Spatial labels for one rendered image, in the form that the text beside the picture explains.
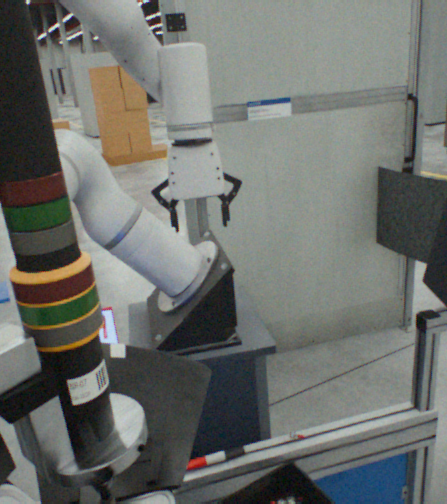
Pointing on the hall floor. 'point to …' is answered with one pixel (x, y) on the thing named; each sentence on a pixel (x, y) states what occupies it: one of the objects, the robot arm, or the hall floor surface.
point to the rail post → (421, 475)
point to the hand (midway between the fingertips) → (200, 223)
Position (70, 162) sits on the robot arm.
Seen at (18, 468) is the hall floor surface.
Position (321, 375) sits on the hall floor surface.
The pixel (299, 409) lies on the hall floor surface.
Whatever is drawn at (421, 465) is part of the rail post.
